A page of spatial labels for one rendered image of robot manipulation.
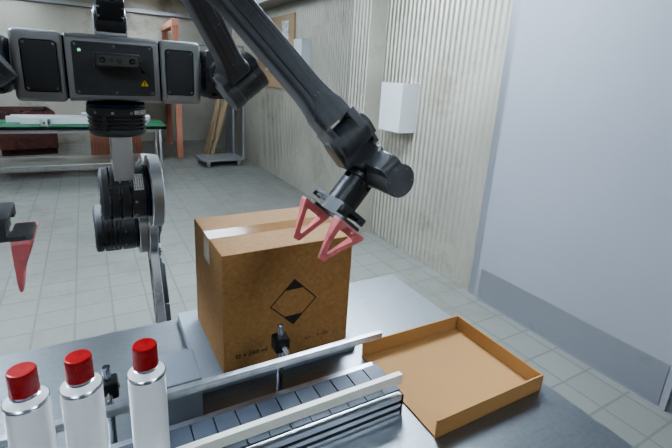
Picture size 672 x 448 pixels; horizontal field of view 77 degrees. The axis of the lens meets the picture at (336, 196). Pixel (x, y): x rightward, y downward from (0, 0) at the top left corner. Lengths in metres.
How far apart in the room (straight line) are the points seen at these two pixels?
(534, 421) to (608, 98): 1.88
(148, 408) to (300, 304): 0.39
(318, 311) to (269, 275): 0.17
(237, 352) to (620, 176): 2.09
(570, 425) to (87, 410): 0.85
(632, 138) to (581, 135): 0.25
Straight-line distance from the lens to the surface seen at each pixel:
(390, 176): 0.68
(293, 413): 0.81
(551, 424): 1.04
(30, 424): 0.72
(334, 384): 0.92
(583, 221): 2.67
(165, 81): 1.18
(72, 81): 1.17
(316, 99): 0.70
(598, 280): 2.70
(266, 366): 0.82
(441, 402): 0.99
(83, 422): 0.73
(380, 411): 0.91
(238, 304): 0.91
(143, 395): 0.71
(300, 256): 0.92
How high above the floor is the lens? 1.46
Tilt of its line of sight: 16 degrees down
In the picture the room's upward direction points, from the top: 3 degrees clockwise
